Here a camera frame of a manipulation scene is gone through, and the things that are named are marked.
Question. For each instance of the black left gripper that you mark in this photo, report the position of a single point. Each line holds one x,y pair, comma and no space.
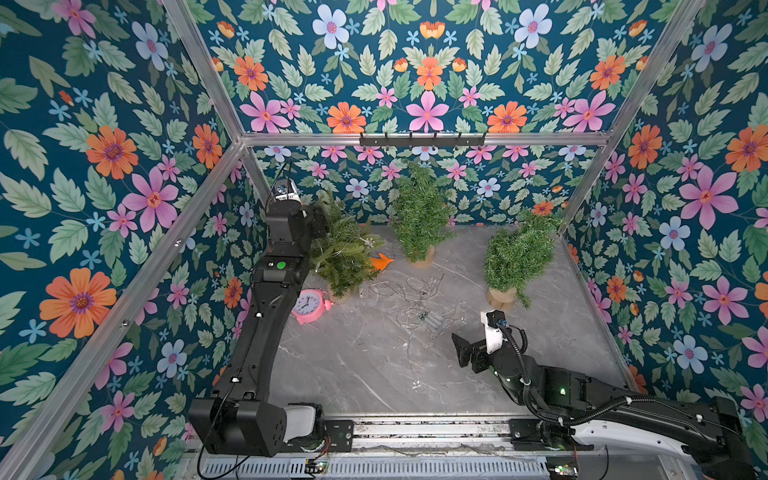
318,222

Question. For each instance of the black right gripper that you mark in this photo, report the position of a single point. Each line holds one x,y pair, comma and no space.
477,354

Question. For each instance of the light green fern christmas tree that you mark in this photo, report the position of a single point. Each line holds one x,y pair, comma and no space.
343,256

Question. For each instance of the clear battery box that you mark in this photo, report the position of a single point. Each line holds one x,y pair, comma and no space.
432,320

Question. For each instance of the thin wire string light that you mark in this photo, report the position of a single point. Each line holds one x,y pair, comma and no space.
389,336

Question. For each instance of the dark green tree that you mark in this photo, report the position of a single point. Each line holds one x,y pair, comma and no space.
516,257
421,214

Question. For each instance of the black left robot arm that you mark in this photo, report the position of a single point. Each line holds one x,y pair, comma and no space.
237,418

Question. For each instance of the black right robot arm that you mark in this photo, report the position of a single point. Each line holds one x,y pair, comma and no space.
571,410

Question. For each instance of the orange plush toy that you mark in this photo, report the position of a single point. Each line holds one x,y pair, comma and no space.
380,262

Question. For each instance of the pink alarm clock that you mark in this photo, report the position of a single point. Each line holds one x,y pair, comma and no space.
310,305

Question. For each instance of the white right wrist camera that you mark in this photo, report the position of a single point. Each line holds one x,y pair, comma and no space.
493,321

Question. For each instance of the black hook rail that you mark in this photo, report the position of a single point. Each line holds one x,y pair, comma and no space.
440,140

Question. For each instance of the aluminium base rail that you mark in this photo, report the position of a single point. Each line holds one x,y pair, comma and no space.
476,446

